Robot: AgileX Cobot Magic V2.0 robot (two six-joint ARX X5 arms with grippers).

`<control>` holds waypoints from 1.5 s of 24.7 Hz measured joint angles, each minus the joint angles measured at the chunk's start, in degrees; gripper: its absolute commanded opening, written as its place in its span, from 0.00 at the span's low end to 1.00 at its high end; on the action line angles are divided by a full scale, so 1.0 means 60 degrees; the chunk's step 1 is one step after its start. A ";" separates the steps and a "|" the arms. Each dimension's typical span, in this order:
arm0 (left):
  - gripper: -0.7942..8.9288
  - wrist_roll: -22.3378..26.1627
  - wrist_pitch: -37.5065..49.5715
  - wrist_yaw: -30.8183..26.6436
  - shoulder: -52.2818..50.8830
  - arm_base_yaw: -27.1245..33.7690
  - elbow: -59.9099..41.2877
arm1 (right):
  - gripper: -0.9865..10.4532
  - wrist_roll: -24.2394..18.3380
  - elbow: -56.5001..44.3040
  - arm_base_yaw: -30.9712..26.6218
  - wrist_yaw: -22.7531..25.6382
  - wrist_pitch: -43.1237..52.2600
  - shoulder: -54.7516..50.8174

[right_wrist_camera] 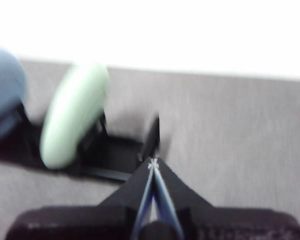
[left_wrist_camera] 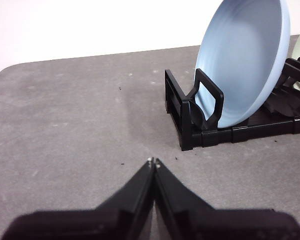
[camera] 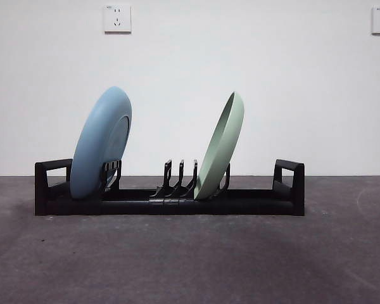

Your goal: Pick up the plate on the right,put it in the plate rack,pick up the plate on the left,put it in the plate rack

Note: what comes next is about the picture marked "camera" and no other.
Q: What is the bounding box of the green round plate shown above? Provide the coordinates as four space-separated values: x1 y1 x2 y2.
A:
194 91 246 201

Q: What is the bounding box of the blue round plate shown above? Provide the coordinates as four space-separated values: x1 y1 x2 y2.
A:
70 85 133 201

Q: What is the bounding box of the black plate rack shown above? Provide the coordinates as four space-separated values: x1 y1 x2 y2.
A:
34 158 305 217

